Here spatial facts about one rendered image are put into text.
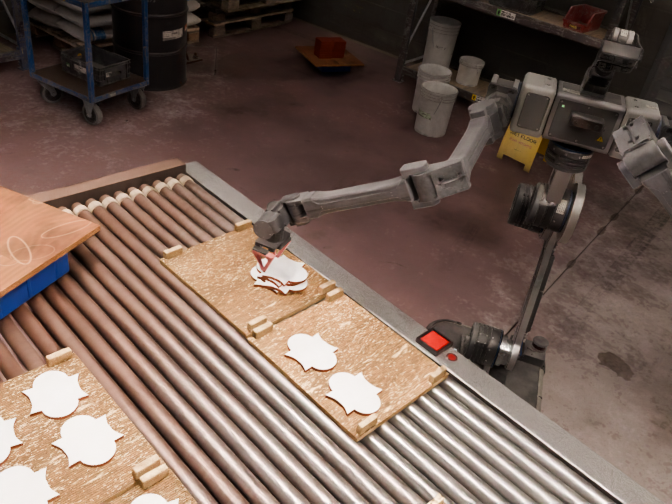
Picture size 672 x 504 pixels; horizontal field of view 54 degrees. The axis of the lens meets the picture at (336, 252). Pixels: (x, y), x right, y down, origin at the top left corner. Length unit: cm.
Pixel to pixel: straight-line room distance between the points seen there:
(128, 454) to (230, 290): 60
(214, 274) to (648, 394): 232
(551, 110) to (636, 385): 186
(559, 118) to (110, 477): 153
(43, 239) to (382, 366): 97
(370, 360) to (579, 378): 185
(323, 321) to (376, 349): 17
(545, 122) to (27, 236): 151
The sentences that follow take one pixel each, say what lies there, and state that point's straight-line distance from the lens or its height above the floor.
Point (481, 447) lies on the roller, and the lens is 167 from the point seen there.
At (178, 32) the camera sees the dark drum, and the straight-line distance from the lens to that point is 551.
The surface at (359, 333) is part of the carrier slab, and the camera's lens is 182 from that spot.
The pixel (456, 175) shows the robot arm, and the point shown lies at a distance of 160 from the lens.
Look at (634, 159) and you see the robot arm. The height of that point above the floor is 157.
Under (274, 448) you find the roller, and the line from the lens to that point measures 154.
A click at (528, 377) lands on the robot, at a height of 24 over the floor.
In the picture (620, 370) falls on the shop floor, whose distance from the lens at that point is 362.
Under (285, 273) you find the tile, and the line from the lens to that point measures 191.
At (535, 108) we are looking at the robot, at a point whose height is 146.
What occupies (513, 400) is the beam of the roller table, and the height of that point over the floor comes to 91.
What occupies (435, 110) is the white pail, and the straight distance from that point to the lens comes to 531.
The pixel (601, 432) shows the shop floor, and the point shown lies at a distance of 324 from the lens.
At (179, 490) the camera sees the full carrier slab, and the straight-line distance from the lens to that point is 145.
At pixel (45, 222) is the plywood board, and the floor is 104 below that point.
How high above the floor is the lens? 213
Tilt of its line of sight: 35 degrees down
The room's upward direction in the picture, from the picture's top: 10 degrees clockwise
